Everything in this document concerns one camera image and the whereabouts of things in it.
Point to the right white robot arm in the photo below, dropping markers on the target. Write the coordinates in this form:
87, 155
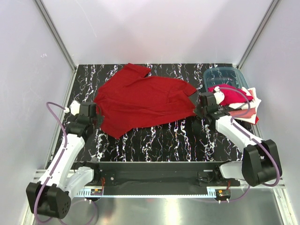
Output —
260, 164

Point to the connector box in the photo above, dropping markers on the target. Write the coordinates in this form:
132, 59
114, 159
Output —
96, 192
223, 194

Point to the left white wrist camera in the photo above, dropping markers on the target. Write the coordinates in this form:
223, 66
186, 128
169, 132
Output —
74, 108

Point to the red t-shirt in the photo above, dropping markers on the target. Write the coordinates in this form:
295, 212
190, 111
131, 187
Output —
134, 99

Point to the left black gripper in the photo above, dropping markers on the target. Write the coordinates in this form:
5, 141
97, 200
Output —
100, 120

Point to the black marble pattern mat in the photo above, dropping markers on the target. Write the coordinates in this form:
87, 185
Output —
170, 142

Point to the right connector box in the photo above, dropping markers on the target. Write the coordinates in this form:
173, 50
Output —
223, 194

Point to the crimson t-shirt on pile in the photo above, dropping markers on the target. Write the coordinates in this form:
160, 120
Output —
233, 95

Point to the left aluminium frame post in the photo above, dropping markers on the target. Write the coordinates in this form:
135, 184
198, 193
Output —
53, 30

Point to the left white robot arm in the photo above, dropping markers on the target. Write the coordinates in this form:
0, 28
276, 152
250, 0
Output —
51, 196

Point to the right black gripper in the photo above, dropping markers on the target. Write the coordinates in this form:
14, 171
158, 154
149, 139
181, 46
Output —
197, 111

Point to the clear blue plastic bin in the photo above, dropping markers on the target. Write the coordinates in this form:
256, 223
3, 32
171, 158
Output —
224, 75

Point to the right aluminium frame post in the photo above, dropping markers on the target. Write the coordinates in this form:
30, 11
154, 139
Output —
262, 25

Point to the aluminium frame post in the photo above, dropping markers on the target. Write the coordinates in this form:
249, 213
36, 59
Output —
53, 30
262, 25

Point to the left connector box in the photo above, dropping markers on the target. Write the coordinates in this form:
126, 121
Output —
96, 192

